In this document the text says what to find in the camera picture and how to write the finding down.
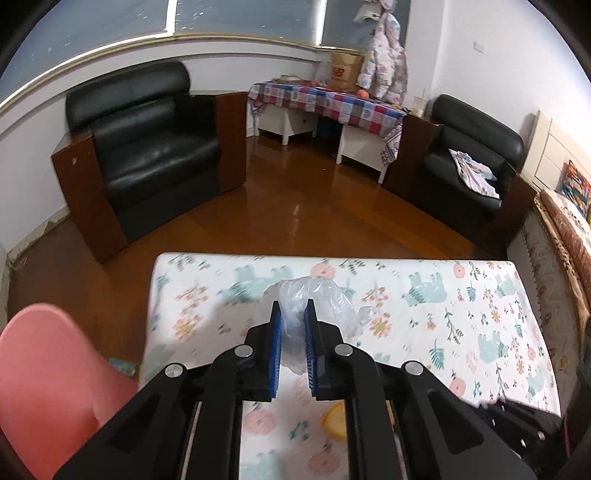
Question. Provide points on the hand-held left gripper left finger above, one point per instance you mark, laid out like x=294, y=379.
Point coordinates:
x=275, y=355

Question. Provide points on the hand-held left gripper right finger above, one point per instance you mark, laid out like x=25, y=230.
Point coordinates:
x=311, y=355

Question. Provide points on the clear plastic bag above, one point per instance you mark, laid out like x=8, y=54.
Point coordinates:
x=318, y=300

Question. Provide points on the wide orange peel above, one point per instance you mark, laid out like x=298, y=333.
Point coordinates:
x=337, y=422

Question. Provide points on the pink plastic bucket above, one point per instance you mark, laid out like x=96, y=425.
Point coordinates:
x=46, y=369

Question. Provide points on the small colourful wrapper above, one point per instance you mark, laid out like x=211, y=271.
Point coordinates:
x=122, y=367

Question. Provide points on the grey patterned mattress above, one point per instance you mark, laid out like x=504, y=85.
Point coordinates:
x=531, y=258

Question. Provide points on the white desk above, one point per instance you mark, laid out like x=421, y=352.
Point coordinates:
x=364, y=147

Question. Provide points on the white printed cloth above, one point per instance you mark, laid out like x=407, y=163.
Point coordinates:
x=475, y=175

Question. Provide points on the black leather armchair wooden sides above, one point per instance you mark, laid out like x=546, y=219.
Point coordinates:
x=147, y=147
x=475, y=129

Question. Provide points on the colourful striped pillow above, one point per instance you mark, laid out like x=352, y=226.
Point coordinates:
x=577, y=187

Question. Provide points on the plaid tablecloth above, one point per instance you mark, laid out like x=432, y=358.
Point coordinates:
x=323, y=99

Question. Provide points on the plastic cup with straw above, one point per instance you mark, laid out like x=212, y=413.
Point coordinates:
x=419, y=108

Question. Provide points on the flat round dish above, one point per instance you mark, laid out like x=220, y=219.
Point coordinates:
x=289, y=78

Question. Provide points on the cream wooden headboard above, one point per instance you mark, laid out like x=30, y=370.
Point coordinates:
x=549, y=143

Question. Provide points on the brown paper bag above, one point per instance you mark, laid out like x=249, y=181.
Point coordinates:
x=344, y=69

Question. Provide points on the white floral puffer jacket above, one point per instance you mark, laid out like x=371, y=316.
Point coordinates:
x=383, y=60

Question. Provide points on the white cap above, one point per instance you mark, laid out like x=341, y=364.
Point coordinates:
x=364, y=11

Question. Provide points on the large curved window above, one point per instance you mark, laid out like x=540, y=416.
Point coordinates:
x=92, y=27

